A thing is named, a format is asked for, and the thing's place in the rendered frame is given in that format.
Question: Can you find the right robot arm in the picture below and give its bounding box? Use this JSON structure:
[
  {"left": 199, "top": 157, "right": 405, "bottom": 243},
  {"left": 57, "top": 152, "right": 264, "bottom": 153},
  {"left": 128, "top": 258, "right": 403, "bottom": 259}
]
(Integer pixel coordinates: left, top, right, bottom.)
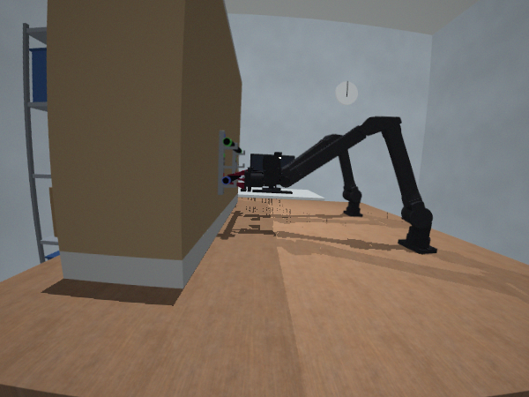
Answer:
[{"left": 281, "top": 134, "right": 363, "bottom": 217}]

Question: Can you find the black bar with blue ends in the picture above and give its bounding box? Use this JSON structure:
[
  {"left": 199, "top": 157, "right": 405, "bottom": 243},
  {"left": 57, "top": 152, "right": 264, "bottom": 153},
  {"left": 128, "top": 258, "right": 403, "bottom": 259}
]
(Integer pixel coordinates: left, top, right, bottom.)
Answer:
[{"left": 222, "top": 176, "right": 241, "bottom": 184}]

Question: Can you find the black bar with green ends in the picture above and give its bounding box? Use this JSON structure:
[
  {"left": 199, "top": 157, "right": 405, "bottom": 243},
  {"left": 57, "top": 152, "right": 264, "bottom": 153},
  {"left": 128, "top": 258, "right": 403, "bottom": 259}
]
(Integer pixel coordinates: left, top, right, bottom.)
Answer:
[{"left": 222, "top": 138, "right": 242, "bottom": 153}]

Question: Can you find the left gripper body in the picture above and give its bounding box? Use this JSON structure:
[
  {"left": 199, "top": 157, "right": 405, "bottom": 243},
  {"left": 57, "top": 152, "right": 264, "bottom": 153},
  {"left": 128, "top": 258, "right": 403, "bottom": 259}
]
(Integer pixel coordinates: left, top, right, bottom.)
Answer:
[{"left": 244, "top": 168, "right": 264, "bottom": 192}]

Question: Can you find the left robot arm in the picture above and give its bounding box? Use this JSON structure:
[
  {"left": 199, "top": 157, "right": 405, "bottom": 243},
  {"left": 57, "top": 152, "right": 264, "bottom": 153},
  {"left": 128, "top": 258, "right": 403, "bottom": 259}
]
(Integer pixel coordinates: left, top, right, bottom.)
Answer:
[{"left": 262, "top": 116, "right": 437, "bottom": 254}]

